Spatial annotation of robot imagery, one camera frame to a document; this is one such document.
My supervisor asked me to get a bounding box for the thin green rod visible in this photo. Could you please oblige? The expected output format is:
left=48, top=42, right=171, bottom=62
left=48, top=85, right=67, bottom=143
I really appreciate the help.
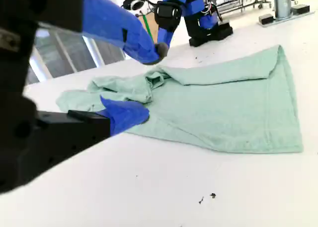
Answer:
left=139, top=10, right=155, bottom=43

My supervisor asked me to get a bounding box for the black clamp block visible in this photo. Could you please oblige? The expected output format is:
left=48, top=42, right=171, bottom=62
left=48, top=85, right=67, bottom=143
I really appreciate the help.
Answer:
left=291, top=4, right=311, bottom=15
left=258, top=13, right=275, bottom=25

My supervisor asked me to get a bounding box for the light green t-shirt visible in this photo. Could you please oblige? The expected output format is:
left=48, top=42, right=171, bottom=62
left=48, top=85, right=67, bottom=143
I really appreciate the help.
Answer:
left=56, top=44, right=304, bottom=154

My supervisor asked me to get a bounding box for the red white arm wire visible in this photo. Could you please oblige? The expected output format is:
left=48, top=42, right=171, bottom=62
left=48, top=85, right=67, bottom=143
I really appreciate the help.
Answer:
left=200, top=2, right=223, bottom=23

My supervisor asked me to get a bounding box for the white framed glass panel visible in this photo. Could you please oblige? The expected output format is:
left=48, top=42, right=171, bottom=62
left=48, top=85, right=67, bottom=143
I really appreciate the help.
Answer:
left=26, top=23, right=125, bottom=85

